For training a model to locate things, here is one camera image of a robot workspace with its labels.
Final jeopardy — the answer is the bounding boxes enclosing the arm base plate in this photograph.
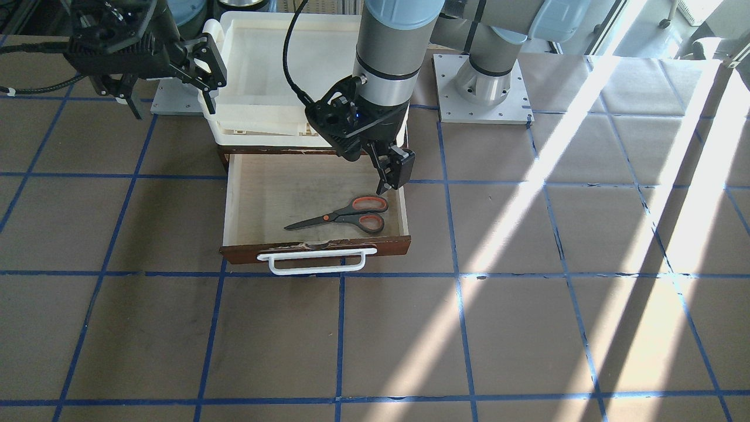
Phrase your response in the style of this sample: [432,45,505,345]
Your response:
[151,78,203,117]
[433,54,535,125]

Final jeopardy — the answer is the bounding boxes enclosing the brown wooden drawer cabinet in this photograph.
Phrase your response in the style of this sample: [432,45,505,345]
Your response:
[220,151,411,264]

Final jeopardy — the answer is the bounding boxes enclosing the white drawer handle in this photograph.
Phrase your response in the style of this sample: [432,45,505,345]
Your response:
[257,247,377,276]

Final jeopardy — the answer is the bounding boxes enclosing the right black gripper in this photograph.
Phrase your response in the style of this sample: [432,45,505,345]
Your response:
[138,1,227,114]

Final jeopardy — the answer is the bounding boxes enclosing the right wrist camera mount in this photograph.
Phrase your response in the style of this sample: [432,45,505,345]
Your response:
[62,0,159,120]

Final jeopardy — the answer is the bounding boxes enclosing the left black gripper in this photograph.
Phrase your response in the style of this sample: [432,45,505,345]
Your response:
[349,100,415,195]

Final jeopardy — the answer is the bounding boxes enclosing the white plastic tray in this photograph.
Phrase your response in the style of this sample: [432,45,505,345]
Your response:
[197,11,411,148]

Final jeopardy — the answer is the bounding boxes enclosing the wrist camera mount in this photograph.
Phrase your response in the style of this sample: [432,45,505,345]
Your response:
[305,76,362,161]
[62,0,159,120]

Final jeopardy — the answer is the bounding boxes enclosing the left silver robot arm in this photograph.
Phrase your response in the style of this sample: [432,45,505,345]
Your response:
[353,1,591,194]

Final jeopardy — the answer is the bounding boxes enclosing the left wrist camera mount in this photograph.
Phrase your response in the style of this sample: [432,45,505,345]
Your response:
[305,76,362,161]

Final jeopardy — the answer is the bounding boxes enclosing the red and white scissors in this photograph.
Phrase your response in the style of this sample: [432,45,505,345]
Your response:
[284,195,389,233]

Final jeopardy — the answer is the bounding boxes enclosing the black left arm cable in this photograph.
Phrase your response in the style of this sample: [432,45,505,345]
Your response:
[282,0,317,107]

